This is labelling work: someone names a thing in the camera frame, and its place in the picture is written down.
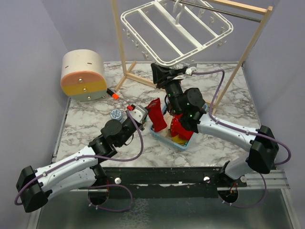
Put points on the red snowflake sock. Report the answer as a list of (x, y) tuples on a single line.
[(177, 129)]

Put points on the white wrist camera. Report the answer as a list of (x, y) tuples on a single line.
[(187, 72), (133, 110)]

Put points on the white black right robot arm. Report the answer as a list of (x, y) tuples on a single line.
[(259, 144)]

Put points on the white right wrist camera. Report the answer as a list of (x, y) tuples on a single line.
[(187, 72)]

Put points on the yellow sock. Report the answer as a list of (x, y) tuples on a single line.
[(179, 140)]

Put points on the white plastic clip hanger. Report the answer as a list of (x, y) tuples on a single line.
[(172, 32)]

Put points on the pastel round drawer box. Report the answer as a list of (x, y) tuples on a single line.
[(82, 75)]

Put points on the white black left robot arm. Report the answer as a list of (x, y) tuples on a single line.
[(82, 169)]

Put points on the red santa sock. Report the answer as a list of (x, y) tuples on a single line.
[(156, 116)]

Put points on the black mounting rail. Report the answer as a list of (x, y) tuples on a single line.
[(163, 182)]

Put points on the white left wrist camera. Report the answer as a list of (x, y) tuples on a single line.
[(133, 110)]

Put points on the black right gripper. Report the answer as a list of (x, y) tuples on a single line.
[(160, 74)]

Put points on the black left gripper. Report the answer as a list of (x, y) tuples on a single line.
[(141, 124)]

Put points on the wooden hanger rack frame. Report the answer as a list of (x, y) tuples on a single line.
[(133, 76)]

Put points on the blue perforated plastic basket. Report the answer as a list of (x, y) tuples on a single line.
[(165, 140)]

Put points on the orange black highlighter pen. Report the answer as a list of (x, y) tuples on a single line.
[(112, 94)]

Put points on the cream ribbed sock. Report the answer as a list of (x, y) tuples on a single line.
[(166, 132)]

